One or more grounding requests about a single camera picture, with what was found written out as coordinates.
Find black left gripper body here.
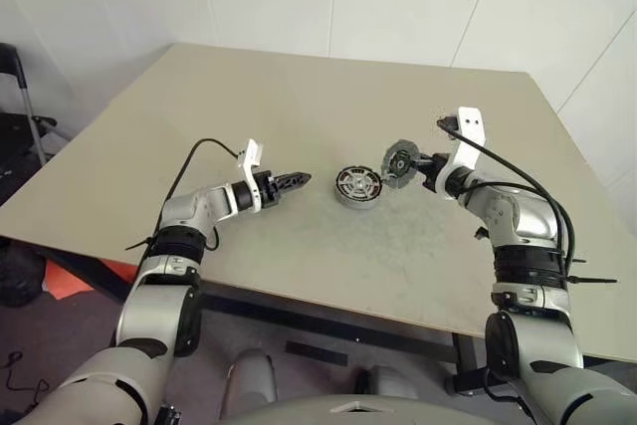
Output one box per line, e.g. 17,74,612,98
254,170,284,211

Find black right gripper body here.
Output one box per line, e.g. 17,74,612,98
426,150,450,186

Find silver motor cover with circuit board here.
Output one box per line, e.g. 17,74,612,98
380,140,420,189

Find silver spoked rotor ring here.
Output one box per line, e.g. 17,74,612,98
336,166,381,198

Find silver motor housing with copper windings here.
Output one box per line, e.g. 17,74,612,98
333,164,383,211

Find black floor strip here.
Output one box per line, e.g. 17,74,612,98
284,339,349,367

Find grey rounded robot leg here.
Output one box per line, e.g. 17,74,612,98
225,348,278,407

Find orange sheet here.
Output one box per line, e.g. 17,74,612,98
41,259,102,302

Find grey robot torso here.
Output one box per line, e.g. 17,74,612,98
217,391,500,425

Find black rounded bag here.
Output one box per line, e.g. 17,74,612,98
0,239,49,308

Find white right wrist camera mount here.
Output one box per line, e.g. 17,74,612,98
434,106,487,196

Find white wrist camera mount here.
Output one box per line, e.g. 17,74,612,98
434,106,487,196
235,138,265,213

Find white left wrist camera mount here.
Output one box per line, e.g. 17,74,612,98
235,138,265,213

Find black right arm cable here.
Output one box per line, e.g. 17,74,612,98
436,118,619,293

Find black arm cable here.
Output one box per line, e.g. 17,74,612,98
436,118,619,293
123,138,241,253

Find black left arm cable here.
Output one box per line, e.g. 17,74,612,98
123,138,241,253

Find black table frame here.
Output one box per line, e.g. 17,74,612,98
29,243,637,397

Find black chair with metal frame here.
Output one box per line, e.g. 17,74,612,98
0,42,74,197

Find thin black floor cable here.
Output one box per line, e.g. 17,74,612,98
0,350,52,409

